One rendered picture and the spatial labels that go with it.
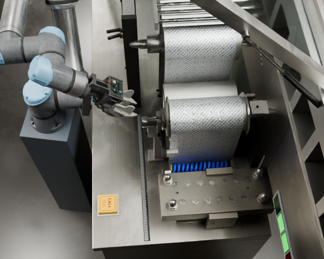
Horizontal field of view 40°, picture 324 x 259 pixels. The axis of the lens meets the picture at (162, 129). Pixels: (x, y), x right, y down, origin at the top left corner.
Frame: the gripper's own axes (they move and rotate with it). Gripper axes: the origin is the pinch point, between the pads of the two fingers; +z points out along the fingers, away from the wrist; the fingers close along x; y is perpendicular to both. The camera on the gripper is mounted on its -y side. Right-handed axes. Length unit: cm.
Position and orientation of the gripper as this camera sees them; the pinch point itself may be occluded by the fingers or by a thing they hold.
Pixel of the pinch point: (131, 109)
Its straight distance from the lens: 143.9
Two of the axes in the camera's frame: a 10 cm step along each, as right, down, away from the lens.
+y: 6.6, -3.9, -6.4
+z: 7.5, 2.7, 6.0
